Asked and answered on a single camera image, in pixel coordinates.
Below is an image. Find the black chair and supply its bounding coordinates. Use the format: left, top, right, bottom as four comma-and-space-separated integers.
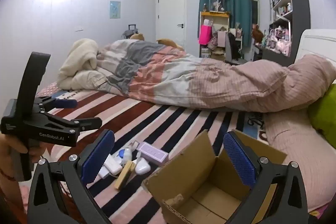
225, 32, 243, 62

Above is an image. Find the white door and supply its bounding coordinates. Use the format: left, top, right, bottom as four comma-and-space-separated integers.
157, 0, 186, 50

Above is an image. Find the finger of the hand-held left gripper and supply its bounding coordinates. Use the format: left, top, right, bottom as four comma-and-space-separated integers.
33, 96, 78, 110
39, 112, 103, 133

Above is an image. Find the blue wall poster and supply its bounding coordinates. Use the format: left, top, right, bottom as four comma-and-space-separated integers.
110, 0, 121, 19

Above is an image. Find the dark brown plush bear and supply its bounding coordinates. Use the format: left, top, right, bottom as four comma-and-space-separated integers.
252, 24, 264, 43

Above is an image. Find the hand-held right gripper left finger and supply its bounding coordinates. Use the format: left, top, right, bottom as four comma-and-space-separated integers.
28, 129, 116, 224

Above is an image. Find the person's left forearm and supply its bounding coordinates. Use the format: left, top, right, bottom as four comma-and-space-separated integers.
0, 174, 28, 224

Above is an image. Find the brown cardboard box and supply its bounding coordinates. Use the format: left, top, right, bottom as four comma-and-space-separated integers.
142, 129, 288, 224

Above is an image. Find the pink and grey patchwork duvet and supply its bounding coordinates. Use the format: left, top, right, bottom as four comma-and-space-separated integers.
97, 40, 336, 113

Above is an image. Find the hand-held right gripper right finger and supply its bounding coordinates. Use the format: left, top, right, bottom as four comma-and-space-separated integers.
223, 130, 309, 224

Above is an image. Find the wooden block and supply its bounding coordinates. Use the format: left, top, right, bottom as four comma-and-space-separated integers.
114, 160, 135, 190

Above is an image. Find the cream fleece blanket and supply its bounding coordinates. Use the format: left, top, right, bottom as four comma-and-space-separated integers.
57, 38, 111, 90

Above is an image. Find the pink pillow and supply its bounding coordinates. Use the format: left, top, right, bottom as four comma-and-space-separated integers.
262, 111, 336, 212

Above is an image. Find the bright pink bag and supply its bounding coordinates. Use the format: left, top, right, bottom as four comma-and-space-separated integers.
199, 25, 213, 45

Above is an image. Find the glass display case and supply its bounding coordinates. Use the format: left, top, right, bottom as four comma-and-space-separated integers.
207, 0, 226, 12

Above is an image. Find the white earbuds case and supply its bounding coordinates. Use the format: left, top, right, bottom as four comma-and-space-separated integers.
134, 158, 151, 174

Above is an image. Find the white charger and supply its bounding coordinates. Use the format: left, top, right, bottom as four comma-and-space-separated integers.
98, 154, 123, 179

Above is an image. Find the person's left hand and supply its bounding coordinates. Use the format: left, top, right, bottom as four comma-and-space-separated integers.
0, 133, 44, 178

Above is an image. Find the green plush toy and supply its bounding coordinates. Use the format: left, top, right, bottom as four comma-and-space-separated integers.
308, 84, 336, 148

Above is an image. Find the lavender rectangular box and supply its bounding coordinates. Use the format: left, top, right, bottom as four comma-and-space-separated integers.
137, 141, 169, 167

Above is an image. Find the yellow shelf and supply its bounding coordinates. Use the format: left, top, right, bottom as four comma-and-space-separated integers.
199, 11, 231, 58

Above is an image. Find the blue and white bottle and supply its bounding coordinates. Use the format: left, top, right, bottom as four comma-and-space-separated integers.
117, 147, 133, 165

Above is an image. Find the white headboard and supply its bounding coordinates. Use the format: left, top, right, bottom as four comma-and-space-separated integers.
294, 29, 336, 67

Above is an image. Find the grey bookshelf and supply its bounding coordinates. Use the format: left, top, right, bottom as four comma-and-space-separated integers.
262, 0, 311, 59

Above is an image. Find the striped fleece blanket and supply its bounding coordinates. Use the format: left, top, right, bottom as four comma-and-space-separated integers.
35, 82, 268, 224

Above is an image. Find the dark suitcase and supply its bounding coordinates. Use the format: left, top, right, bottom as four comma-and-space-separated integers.
121, 24, 139, 39

